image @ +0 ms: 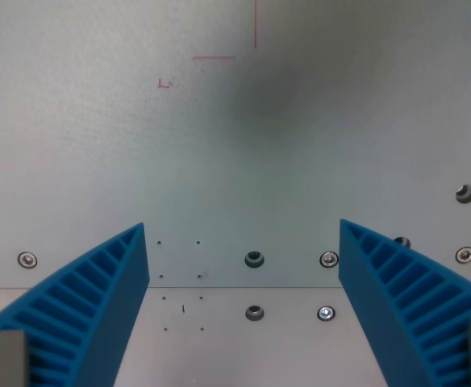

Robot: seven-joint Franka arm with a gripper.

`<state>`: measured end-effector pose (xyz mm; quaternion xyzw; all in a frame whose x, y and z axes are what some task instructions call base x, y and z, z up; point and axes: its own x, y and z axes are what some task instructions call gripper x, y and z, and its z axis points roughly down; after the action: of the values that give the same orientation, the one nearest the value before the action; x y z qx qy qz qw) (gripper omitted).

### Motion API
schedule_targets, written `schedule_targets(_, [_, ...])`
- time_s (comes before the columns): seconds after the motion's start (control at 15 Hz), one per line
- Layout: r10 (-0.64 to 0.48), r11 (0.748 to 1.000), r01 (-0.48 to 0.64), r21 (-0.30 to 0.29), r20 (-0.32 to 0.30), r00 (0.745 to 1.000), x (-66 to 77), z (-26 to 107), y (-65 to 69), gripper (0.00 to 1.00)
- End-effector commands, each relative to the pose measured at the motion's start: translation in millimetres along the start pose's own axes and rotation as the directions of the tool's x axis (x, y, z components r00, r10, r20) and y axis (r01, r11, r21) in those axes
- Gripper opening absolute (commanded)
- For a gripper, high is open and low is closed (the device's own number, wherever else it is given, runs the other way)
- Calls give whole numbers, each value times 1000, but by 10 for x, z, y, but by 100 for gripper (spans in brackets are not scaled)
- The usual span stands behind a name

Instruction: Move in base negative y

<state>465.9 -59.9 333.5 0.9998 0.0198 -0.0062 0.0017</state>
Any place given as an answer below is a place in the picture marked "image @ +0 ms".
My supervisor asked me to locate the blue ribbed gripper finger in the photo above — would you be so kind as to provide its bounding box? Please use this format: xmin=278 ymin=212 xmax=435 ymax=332
xmin=338 ymin=218 xmax=471 ymax=387
xmin=0 ymin=222 xmax=151 ymax=387

